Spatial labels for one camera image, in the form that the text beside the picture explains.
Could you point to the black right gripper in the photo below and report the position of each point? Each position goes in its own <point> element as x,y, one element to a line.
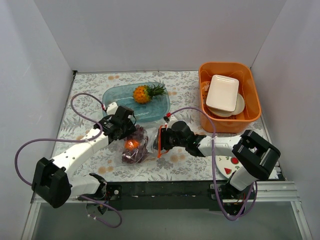
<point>163,139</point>

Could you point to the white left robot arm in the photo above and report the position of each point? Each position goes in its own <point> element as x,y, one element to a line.
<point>53,180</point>

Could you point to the orange plastic basket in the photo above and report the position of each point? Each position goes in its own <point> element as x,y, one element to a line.
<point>247,88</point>

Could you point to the purple fake grape bunch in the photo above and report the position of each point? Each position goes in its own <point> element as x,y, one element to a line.
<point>139,154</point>

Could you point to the watermelon pattern round plate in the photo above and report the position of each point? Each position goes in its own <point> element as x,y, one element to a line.
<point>227,165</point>

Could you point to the fake pineapple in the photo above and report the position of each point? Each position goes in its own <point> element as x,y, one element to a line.
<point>143,94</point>

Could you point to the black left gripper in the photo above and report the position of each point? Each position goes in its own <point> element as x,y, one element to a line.
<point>125,130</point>

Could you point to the fake orange fruit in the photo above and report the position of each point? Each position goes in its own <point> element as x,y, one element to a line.
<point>131,144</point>

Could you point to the aluminium frame rail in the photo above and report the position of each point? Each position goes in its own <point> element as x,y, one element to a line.
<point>278,213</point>

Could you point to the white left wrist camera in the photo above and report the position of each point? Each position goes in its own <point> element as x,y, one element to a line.
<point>111,108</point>

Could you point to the clear zip top bag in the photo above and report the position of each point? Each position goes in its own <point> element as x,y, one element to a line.
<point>151,146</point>

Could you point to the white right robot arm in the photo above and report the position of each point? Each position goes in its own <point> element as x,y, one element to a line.
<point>242,159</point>

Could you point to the white rectangular plate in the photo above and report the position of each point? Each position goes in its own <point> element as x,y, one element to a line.
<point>222,93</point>

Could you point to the cream round plate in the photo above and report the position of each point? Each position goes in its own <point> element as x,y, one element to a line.
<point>239,108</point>

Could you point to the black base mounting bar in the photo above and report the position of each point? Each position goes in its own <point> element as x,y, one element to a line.
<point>157,195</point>

